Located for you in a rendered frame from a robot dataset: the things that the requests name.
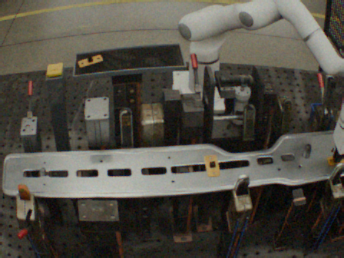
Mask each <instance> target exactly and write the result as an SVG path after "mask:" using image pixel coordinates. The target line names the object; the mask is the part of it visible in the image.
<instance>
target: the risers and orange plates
mask: <svg viewBox="0 0 344 258"><path fill-rule="evenodd" d="M89 174H90V177H97V176H98V173H89ZM285 189H286V185H285V184H284V185H282V184H274V185H273V189H272V192H271V194H270V198H269V200H268V202H267V204H268V208H269V212H270V214H275V213H276V212H277V210H278V208H279V205H280V202H281V199H282V197H283V193H284V191H285ZM231 193H232V190H229V191H226V192H225V196H224V200H223V206H222V208H221V217H222V222H223V229H224V227H225V223H226V221H227V216H226V212H227V209H228V207H229V203H230V197H231ZM109 200H116V201H117V211H118V213H119V222H120V226H121V231H120V234H121V239H125V238H127V234H126V227H125V224H124V213H123V208H122V199H109Z"/></svg>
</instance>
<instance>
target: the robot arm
mask: <svg viewBox="0 0 344 258"><path fill-rule="evenodd" d="M281 19H282V20H283V19H286V20H287V21H288V22H290V23H291V24H292V25H293V27H294V28H295V29H296V30H297V32H298V33H299V36H301V38H302V39H303V41H304V42H305V43H306V45H307V46H308V48H309V50H310V51H311V52H312V54H313V56H314V58H315V59H316V60H317V62H318V64H319V66H320V67H321V69H323V70H324V72H325V73H326V74H327V75H331V74H332V75H334V74H338V75H340V76H342V77H343V78H344V59H342V58H340V57H339V55H338V54H337V53H336V51H335V49H334V48H333V46H332V45H331V44H330V42H329V40H328V38H327V37H326V36H325V33H324V32H323V30H322V29H321V28H320V26H319V25H318V24H317V22H316V21H315V19H314V17H313V16H312V15H311V14H310V13H309V10H308V9H307V8H306V6H305V5H304V4H303V3H302V2H301V1H299V0H254V1H251V2H247V3H244V4H241V3H240V4H237V3H236V4H232V5H226V6H222V5H211V6H207V7H206V8H202V9H200V10H197V11H195V12H192V13H190V14H188V15H185V16H184V17H182V19H181V20H180V21H179V24H178V30H179V32H180V34H181V35H182V37H184V38H185V39H186V40H189V41H191V43H190V47H189V57H190V55H191V54H192V53H195V54H197V63H198V69H197V75H198V82H199V84H200V88H201V94H200V95H201V97H202V99H203V93H202V92H203V77H204V70H205V69H204V67H205V66H210V67H211V68H212V71H213V75H214V73H215V72H214V71H219V70H220V66H219V63H220V48H221V45H222V44H223V43H224V42H225V40H226V39H227V37H228V35H229V33H230V31H232V30H234V29H235V30H236V29H238V28H239V29H241V28H245V29H246V30H248V31H253V30H257V29H260V28H264V27H266V26H267V25H271V24H272V23H275V22H277V21H279V20H281ZM181 80H182V81H181V82H180V91H181V92H182V93H189V94H195V91H194V86H195V77H194V70H193V67H192V64H191V60H190V64H189V73H188V74H186V75H185V76H184V77H183V78H182V79H181ZM333 137H334V139H333V140H334V141H335V143H336V149H335V151H334V155H333V157H336V159H335V163H337V162H341V159H342V158H343V159H344V100H343V103H342V109H341V112H340V116H339V120H338V122H337V125H336V127H335V130H334V134H333Z"/></svg>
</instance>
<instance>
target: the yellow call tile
mask: <svg viewBox="0 0 344 258"><path fill-rule="evenodd" d="M62 63H63V62H62ZM62 63H60V64H50V65H49V66H48V72H47V74H46V77H54V76H56V75H61V73H62V68H63V64H62Z"/></svg>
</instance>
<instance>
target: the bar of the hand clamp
mask: <svg viewBox="0 0 344 258"><path fill-rule="evenodd" d="M334 79H335V78H334V77H333V76H332V75H326V79H325V87H324V93H323V101H322V109H323V117H322V118H324V116H325V115H324V114H325V110H326V109H325V108H326V107H327V110H328V114H327V117H329V116H330V110H331V105H332V93H333V88H335V87H336V83H335V81H334Z"/></svg>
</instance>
